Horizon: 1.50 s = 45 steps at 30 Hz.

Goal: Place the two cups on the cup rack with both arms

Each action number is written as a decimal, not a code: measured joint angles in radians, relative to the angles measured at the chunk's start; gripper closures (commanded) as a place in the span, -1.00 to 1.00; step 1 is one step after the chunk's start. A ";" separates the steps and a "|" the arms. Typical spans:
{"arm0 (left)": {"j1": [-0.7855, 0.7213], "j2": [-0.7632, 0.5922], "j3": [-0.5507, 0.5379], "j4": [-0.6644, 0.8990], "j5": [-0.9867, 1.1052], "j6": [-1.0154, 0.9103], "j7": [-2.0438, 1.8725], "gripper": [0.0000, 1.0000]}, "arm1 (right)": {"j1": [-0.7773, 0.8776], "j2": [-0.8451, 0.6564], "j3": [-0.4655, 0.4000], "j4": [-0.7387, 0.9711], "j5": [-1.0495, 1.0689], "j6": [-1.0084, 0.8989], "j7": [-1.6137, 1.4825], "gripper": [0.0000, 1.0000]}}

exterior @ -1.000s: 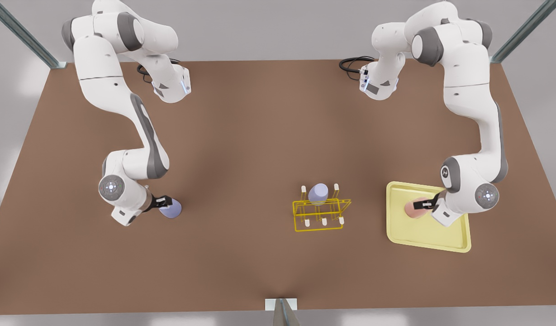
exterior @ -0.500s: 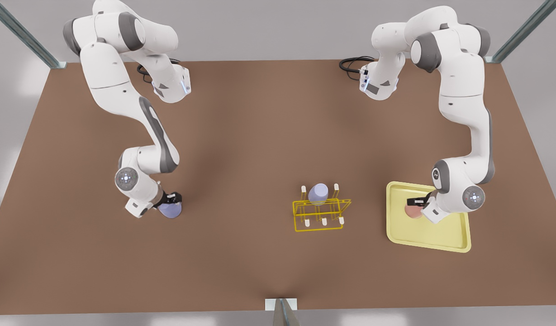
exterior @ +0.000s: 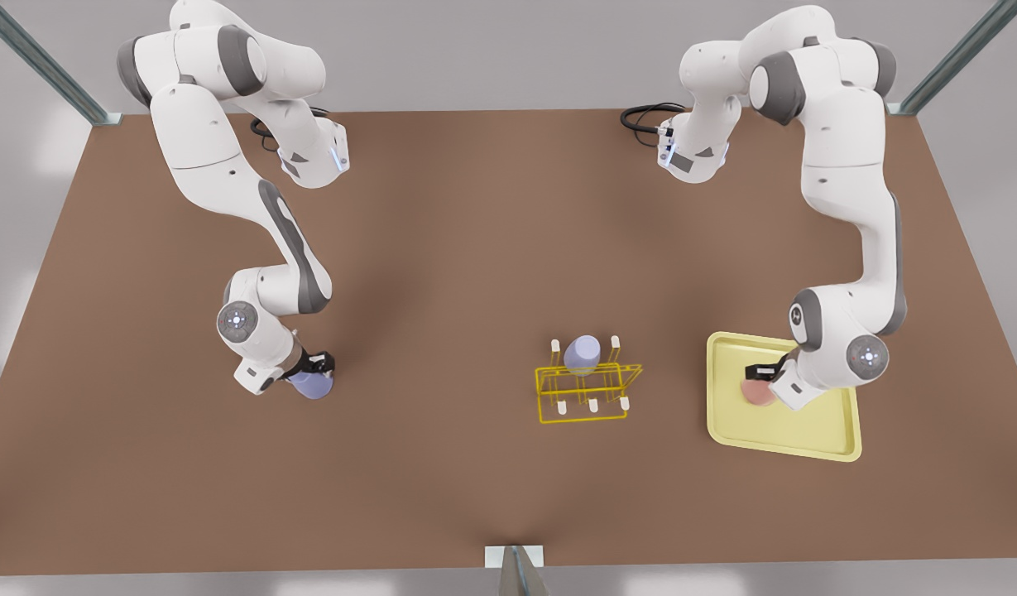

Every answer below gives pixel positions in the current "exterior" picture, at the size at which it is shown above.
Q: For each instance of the lavender cup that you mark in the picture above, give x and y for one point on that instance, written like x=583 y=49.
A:
x=582 y=353
x=311 y=384

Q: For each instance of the pink cup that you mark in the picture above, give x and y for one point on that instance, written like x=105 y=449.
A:
x=757 y=392

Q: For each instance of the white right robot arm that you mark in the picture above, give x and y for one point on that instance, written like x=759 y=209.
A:
x=202 y=141

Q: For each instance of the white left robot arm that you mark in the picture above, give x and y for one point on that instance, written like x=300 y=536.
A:
x=839 y=165

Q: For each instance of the yellow tray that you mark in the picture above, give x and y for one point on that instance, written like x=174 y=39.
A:
x=785 y=422

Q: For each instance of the silver frame post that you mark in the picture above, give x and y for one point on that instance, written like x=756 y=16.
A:
x=49 y=66
x=516 y=571
x=955 y=58

